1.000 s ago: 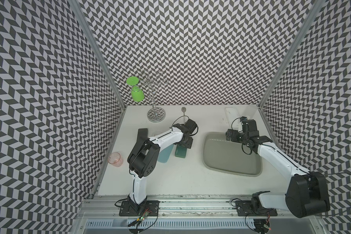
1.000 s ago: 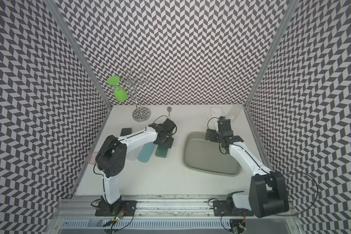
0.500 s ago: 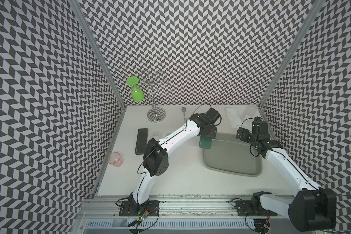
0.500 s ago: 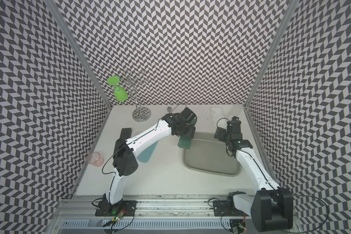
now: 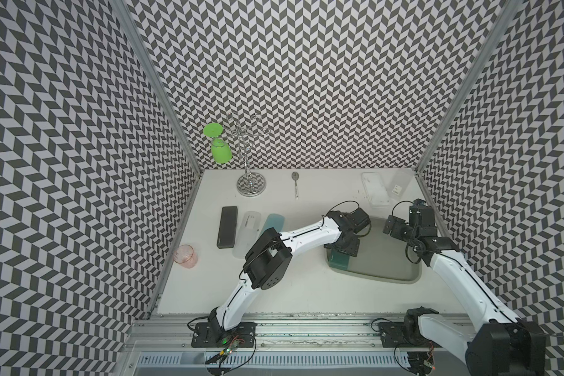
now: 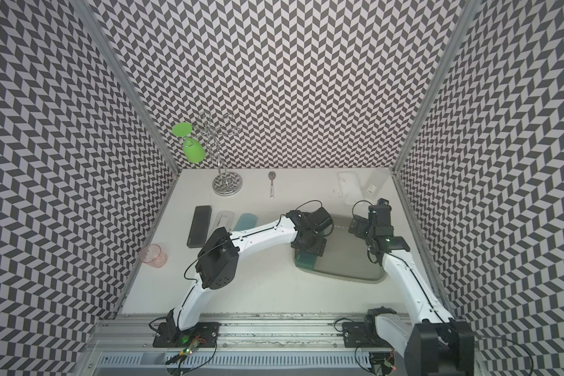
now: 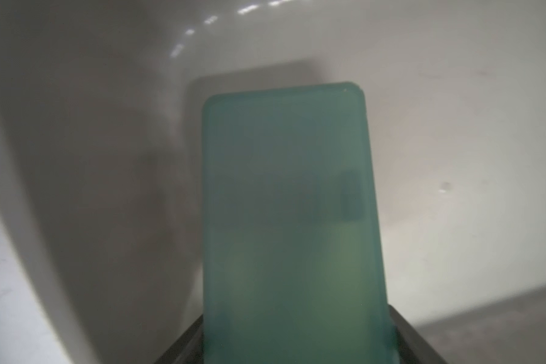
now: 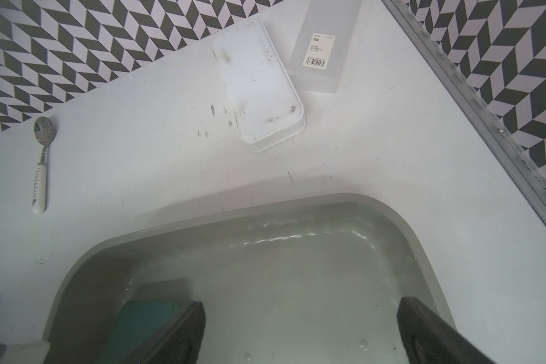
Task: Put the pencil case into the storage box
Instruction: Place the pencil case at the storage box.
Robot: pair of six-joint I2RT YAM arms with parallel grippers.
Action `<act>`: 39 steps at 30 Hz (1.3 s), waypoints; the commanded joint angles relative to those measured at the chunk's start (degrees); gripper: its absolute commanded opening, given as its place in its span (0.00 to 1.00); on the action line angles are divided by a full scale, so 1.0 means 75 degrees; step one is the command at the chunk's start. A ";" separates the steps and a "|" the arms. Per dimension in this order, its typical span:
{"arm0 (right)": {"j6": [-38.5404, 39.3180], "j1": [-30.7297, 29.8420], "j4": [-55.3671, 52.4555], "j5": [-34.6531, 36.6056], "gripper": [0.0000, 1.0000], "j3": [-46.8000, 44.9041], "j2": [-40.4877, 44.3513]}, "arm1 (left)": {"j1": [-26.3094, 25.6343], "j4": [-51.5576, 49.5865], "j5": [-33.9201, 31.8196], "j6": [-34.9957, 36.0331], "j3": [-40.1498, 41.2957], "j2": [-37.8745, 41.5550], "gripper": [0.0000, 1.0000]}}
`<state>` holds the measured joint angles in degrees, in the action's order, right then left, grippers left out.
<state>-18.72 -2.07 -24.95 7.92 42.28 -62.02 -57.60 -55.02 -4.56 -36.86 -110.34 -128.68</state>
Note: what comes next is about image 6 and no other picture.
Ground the green plastic goblet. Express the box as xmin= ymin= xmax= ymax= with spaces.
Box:
xmin=172 ymin=122 xmax=206 ymax=164

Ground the chrome cup holder stand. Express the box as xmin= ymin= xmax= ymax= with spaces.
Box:
xmin=197 ymin=111 xmax=243 ymax=197

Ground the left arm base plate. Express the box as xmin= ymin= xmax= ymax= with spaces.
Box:
xmin=152 ymin=322 xmax=221 ymax=349

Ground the light blue ribbed pencil case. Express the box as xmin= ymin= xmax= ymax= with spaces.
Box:
xmin=233 ymin=213 xmax=259 ymax=231

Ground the pink translucent cup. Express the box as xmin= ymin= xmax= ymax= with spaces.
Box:
xmin=139 ymin=244 xmax=168 ymax=269

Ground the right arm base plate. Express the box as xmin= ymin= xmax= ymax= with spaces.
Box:
xmin=341 ymin=321 xmax=393 ymax=349

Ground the white pencil case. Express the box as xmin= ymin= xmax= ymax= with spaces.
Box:
xmin=338 ymin=172 xmax=363 ymax=205

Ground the dark green pencil case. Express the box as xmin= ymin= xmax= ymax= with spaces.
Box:
xmin=294 ymin=250 xmax=320 ymax=272

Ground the metal spoon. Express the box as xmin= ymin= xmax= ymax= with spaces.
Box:
xmin=268 ymin=171 xmax=277 ymax=200

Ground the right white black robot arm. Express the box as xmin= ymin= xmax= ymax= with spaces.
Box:
xmin=349 ymin=199 xmax=475 ymax=375

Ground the aluminium rail frame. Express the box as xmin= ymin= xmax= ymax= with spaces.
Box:
xmin=72 ymin=313 xmax=405 ymax=375

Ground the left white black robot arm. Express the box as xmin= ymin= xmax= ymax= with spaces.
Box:
xmin=165 ymin=208 xmax=334 ymax=337

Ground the black pencil case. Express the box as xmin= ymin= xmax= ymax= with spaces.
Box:
xmin=186 ymin=205 xmax=212 ymax=248

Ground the clear frosted pencil case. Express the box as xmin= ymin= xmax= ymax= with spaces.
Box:
xmin=209 ymin=211 xmax=235 ymax=234

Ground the grey-green plastic storage box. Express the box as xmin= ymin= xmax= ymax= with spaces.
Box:
xmin=300 ymin=216 xmax=386 ymax=284

